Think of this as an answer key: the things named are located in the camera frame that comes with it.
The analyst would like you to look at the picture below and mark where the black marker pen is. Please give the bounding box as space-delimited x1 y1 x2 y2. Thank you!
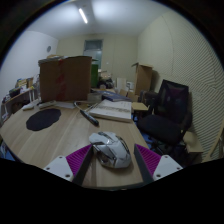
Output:
79 109 100 127

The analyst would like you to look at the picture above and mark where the small wooden side table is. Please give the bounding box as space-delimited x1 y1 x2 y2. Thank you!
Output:
131 101 149 113

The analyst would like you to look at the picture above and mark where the ceiling tube light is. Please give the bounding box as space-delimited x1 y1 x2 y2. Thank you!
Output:
78 7 89 25

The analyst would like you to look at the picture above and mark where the black mouse pad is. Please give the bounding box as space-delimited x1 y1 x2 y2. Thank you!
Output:
25 108 62 132

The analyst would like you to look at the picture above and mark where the thick white book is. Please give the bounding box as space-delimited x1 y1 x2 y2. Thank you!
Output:
88 98 133 123

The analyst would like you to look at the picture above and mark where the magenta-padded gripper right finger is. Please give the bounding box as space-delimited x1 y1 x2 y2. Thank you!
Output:
133 143 184 185

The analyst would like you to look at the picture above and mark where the large brown cardboard box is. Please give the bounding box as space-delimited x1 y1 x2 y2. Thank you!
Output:
38 55 93 103

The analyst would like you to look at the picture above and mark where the low wooden stool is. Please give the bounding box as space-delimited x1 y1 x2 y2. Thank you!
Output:
182 130 205 155

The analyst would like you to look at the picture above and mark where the white computer mouse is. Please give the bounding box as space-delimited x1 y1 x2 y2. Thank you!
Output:
88 130 132 169

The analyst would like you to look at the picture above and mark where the white paper sheet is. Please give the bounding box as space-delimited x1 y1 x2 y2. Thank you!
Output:
54 101 79 110

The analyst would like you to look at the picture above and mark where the black office chair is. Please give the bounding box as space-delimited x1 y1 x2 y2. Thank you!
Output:
137 79 193 158

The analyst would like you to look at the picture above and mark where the wooden shelf unit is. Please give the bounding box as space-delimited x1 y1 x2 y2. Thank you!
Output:
0 76 38 123

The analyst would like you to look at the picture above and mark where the thin grey cable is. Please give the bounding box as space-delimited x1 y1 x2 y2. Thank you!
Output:
73 100 101 114

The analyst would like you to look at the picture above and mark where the green cabinet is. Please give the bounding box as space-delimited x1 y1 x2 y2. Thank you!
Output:
90 63 100 89

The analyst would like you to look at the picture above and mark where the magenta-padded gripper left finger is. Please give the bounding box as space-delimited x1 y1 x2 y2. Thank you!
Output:
43 143 95 187

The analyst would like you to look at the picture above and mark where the door with window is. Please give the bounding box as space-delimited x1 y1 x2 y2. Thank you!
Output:
83 39 104 69

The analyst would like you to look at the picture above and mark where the light wooden chair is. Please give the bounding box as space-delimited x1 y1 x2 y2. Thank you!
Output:
203 123 224 163

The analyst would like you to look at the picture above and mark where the small beige remote control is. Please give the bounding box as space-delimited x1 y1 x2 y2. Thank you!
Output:
21 99 41 111

